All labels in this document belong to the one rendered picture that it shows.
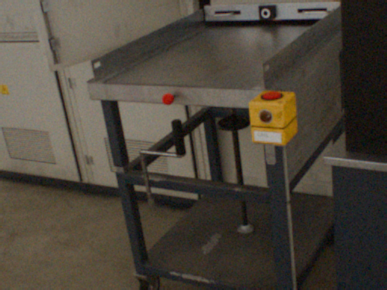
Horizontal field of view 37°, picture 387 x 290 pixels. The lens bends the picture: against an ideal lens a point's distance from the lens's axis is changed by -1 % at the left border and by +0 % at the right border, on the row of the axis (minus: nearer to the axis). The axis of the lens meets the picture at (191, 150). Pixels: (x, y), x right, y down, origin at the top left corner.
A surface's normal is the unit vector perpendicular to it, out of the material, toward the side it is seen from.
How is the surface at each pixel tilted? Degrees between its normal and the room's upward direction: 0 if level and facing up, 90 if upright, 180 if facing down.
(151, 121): 90
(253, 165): 90
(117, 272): 0
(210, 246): 0
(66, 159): 90
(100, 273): 0
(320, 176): 90
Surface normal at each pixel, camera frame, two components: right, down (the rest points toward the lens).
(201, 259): -0.13, -0.91
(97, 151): -0.48, 0.41
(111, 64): 0.86, 0.09
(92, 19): 0.63, 0.23
